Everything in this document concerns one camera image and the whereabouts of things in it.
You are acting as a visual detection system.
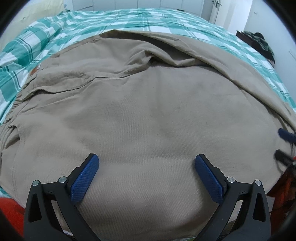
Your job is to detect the beige khaki pants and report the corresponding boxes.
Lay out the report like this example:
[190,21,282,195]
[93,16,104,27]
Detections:
[1,31,295,240]

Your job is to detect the orange red cloth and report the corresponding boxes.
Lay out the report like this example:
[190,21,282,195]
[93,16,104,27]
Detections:
[1,197,25,237]

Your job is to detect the white door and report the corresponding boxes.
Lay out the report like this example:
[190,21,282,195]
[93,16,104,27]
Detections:
[209,0,252,34]

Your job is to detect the teal white plaid bedsheet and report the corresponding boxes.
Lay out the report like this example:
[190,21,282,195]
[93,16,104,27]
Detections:
[0,7,296,197]

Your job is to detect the cream pillow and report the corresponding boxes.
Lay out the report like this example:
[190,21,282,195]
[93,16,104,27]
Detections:
[1,0,65,42]

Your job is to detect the white wardrobe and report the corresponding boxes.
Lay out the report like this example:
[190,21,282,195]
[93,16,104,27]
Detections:
[63,0,204,15]

